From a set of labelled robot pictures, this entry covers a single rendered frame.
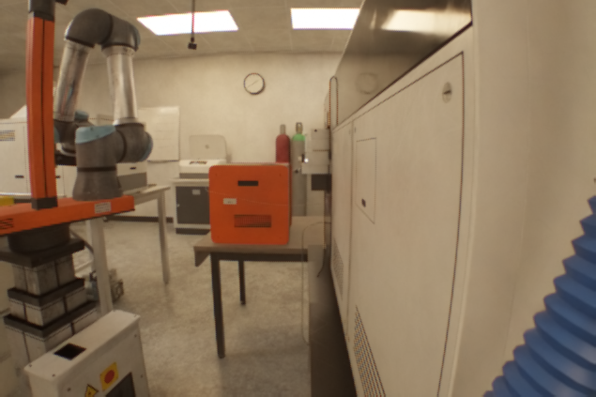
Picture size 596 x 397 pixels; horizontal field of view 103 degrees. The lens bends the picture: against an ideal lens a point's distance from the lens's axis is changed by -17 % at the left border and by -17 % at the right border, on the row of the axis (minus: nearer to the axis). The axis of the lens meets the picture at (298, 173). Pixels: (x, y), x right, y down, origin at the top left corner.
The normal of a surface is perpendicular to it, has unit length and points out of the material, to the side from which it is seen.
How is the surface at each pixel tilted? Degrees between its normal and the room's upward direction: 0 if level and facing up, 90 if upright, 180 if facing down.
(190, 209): 90
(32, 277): 90
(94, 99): 90
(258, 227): 90
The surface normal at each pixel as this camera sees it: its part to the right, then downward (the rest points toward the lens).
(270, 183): -0.03, 0.08
